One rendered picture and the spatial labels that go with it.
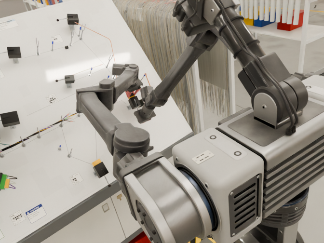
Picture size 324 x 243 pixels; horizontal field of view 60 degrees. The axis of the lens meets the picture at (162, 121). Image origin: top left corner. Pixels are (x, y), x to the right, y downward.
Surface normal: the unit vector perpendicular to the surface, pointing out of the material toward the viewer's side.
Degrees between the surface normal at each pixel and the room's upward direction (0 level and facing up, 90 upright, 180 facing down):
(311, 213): 0
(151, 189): 0
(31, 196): 50
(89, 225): 90
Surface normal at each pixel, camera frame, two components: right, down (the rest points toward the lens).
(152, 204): -0.01, -0.70
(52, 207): 0.37, -0.29
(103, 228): 0.62, 0.33
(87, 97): 0.15, -0.83
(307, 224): -0.16, -0.84
